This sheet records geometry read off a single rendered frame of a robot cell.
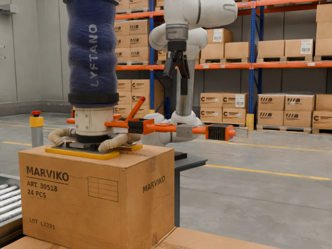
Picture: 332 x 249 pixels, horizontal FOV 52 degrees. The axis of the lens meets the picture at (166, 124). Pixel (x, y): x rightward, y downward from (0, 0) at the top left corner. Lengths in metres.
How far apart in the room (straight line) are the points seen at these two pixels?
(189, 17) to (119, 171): 0.64
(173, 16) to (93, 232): 0.91
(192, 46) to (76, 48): 0.68
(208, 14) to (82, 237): 1.04
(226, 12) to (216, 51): 7.40
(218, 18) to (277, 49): 7.09
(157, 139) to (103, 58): 0.82
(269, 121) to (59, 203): 7.23
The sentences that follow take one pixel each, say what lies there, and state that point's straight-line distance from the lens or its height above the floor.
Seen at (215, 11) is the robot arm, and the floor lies 1.52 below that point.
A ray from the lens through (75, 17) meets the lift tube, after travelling 1.54.
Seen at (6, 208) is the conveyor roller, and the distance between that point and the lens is 2.19.
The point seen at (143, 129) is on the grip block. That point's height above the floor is 1.06.
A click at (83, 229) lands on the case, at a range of 1.53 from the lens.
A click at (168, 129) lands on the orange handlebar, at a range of 1.36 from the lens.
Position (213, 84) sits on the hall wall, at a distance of 10.16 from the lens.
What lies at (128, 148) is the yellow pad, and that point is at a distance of 1.57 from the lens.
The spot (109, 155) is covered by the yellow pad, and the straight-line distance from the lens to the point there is 1.43.
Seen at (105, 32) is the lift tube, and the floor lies 1.47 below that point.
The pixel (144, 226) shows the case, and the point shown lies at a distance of 1.49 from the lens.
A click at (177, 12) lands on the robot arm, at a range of 1.34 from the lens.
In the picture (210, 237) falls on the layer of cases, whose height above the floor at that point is 0.54.
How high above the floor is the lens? 1.28
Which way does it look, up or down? 8 degrees down
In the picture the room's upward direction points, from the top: straight up
